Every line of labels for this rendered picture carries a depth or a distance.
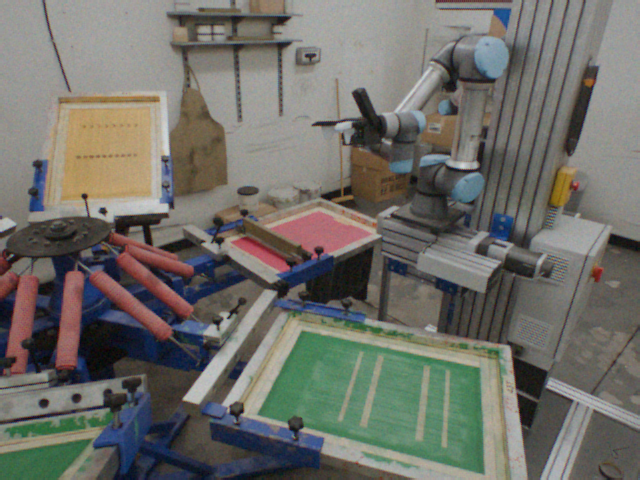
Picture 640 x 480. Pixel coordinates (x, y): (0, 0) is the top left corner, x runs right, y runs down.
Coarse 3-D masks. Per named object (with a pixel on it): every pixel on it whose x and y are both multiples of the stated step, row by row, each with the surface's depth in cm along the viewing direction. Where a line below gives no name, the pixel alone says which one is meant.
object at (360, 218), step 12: (300, 204) 260; (312, 204) 262; (324, 204) 264; (336, 204) 261; (264, 216) 243; (276, 216) 246; (288, 216) 252; (348, 216) 252; (360, 216) 246; (360, 240) 219; (372, 240) 220; (240, 252) 206; (336, 252) 208; (348, 252) 210
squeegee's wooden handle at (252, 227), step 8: (248, 224) 221; (256, 224) 217; (248, 232) 224; (256, 232) 218; (264, 232) 213; (272, 232) 210; (264, 240) 215; (272, 240) 210; (280, 240) 205; (288, 240) 202; (280, 248) 207; (288, 248) 203; (296, 248) 198
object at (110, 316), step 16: (96, 256) 188; (112, 256) 188; (112, 272) 190; (160, 272) 180; (16, 288) 171; (128, 288) 172; (144, 288) 173; (176, 288) 176; (0, 304) 166; (0, 320) 167; (48, 320) 154; (112, 320) 155; (128, 320) 155; (176, 320) 155; (0, 336) 146; (128, 336) 155; (144, 336) 145; (176, 336) 156; (0, 352) 144; (80, 352) 147; (160, 352) 149; (32, 368) 129; (48, 368) 129; (80, 368) 131
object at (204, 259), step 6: (192, 258) 190; (198, 258) 190; (204, 258) 190; (210, 258) 190; (192, 264) 185; (198, 264) 186; (204, 264) 188; (216, 264) 192; (222, 264) 194; (198, 270) 187; (204, 270) 189; (192, 276) 186
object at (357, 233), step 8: (352, 232) 236; (360, 232) 236; (368, 232) 236; (344, 240) 227; (352, 240) 227; (304, 248) 219; (328, 248) 219; (336, 248) 219; (256, 256) 210; (264, 256) 211; (272, 256) 211; (280, 256) 211; (272, 264) 204; (280, 264) 204
